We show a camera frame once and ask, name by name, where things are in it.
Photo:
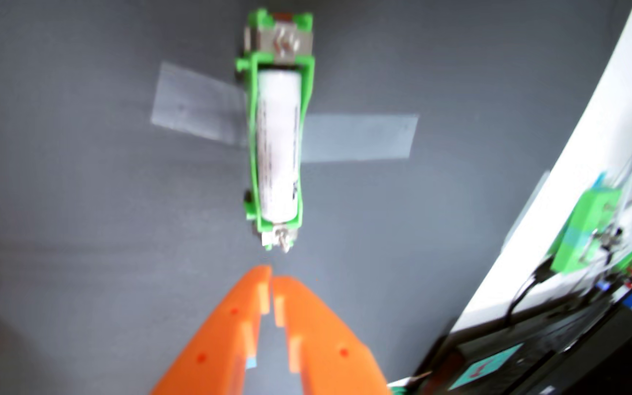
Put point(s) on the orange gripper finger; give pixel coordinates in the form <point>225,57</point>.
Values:
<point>212,340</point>
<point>327,345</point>

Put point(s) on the white cylindrical battery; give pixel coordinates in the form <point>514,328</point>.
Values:
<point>278,148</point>

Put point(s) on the green battery holder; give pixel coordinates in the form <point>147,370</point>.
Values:
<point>251,109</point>

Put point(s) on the blue tape piece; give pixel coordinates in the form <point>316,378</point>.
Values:
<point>251,362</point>

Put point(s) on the dark grey table mat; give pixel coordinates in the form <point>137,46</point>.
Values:
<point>74,219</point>

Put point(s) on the green printed box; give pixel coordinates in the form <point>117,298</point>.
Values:
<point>585,236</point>

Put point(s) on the metal toggle switch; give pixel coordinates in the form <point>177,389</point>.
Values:
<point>607,237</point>

